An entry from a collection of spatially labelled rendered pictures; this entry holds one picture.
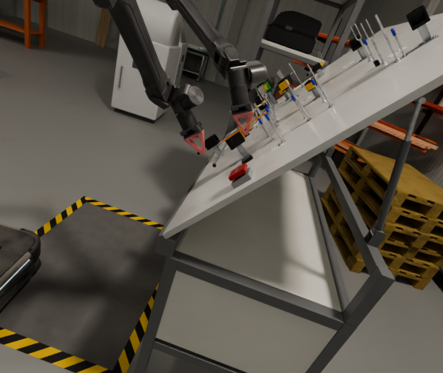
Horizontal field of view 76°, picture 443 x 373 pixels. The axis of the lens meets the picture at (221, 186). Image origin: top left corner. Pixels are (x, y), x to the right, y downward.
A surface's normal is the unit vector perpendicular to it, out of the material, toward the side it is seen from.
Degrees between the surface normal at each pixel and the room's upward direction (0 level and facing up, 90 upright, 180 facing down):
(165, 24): 72
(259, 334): 90
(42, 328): 0
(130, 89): 90
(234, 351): 90
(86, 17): 90
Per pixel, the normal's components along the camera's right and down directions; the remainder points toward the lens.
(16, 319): 0.29, -0.84
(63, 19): -0.07, 0.45
